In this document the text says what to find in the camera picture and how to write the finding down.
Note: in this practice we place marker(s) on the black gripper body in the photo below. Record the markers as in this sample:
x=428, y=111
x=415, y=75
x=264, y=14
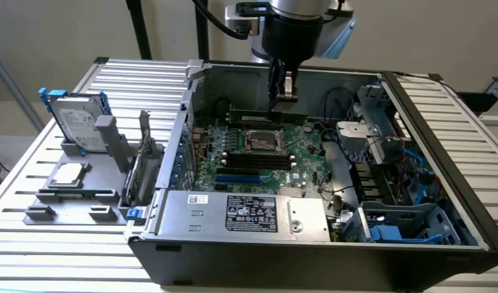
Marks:
x=292, y=36

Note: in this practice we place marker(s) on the black RAM slot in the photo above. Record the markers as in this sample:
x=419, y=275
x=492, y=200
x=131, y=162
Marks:
x=258, y=157
x=258, y=161
x=258, y=154
x=258, y=165

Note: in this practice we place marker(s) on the black expansion slot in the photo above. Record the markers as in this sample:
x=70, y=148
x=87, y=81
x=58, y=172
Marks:
x=238, y=172

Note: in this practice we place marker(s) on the blue expansion slot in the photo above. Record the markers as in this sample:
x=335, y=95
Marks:
x=238, y=180

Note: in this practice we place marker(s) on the CPU socket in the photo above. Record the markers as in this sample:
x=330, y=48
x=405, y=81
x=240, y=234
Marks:
x=260, y=140

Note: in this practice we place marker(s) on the grey metal fan shroud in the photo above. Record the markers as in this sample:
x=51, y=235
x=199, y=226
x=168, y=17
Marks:
x=353, y=132

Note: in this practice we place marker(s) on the green motherboard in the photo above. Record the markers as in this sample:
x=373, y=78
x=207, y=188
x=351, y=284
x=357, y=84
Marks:
x=306, y=152

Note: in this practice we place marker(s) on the metal drive cage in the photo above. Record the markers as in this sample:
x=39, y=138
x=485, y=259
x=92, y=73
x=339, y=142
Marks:
x=375, y=107

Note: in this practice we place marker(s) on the black pole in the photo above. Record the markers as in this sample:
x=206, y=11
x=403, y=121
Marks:
x=140, y=29
x=202, y=33

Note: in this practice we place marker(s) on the silver chipset heatsink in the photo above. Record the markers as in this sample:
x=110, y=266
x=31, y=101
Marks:
x=294, y=192

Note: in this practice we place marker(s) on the silver power supply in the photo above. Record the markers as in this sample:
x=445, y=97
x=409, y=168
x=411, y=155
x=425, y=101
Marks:
x=242, y=215

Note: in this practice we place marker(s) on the graphics card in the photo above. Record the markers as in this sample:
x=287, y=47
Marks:
x=138, y=171

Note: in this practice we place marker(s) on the black box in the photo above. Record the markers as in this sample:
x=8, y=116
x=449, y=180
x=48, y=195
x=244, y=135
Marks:
x=475, y=103

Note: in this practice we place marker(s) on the blue plastic disk bay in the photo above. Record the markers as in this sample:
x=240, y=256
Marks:
x=412, y=219

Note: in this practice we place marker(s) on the blue case latch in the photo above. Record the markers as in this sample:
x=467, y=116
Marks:
x=135, y=213

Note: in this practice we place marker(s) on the black open PC case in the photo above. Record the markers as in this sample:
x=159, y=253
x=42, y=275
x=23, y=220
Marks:
x=315, y=262

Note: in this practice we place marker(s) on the silver CPU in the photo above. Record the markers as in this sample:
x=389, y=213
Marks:
x=71, y=174

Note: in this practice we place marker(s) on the grey parts rack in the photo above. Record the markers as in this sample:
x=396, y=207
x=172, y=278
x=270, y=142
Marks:
x=74, y=210

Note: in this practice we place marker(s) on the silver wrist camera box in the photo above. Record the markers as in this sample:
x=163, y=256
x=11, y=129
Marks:
x=242, y=19

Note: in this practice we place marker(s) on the hard disk with blue bracket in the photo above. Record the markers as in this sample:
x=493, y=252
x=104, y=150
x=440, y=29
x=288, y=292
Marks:
x=78, y=122

